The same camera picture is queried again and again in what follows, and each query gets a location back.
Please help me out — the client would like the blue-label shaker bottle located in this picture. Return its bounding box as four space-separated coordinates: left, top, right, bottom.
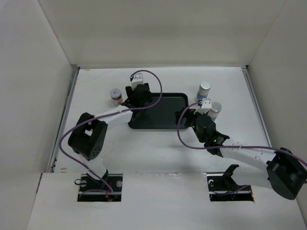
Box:
196 81 211 101
207 102 222 121

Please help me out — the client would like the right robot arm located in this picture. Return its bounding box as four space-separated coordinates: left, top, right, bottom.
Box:
175 107 307 200

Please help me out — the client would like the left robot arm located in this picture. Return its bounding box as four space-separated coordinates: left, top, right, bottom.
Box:
68 83 152 191

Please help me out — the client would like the black plastic tray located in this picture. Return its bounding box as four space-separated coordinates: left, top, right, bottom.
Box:
128 92 189 130

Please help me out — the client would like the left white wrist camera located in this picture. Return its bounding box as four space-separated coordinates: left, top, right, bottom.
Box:
130 73 143 90

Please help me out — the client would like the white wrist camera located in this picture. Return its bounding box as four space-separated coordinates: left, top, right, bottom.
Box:
130 73 143 90
194 98 212 114

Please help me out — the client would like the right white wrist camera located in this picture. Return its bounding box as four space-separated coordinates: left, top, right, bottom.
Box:
194 98 212 114

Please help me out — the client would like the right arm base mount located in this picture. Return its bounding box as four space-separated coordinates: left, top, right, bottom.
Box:
207 164 254 202

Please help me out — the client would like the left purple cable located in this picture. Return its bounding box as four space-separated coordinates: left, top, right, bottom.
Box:
59 69 163 192

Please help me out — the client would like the purple cable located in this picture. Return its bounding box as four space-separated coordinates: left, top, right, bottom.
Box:
176 100 307 168
59 69 163 192

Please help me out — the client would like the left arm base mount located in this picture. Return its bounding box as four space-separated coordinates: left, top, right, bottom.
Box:
74 174 123 202

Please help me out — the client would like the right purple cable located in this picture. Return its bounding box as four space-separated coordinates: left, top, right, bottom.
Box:
176 100 307 168

